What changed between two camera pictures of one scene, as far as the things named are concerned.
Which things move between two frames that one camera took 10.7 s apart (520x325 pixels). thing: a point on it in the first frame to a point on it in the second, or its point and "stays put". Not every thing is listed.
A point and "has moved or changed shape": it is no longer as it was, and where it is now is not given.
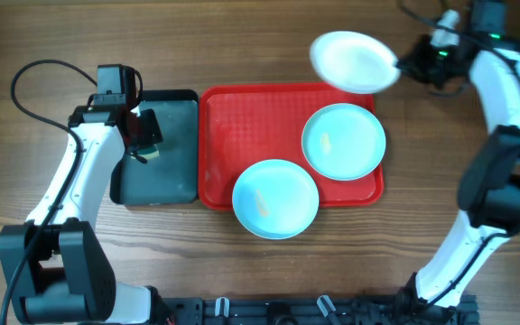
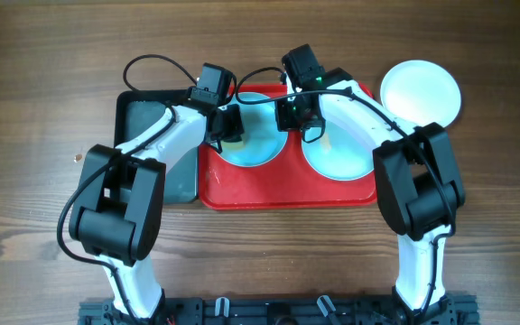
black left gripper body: [147, 128] to [229, 125]
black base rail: [465, 310] stays put
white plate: [354, 62] to [419, 92]
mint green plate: [343, 142] stays put
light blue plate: [275, 199] to [262, 141]
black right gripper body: [410, 63] to [293, 117]
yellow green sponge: [149, 153] has moved or changed shape
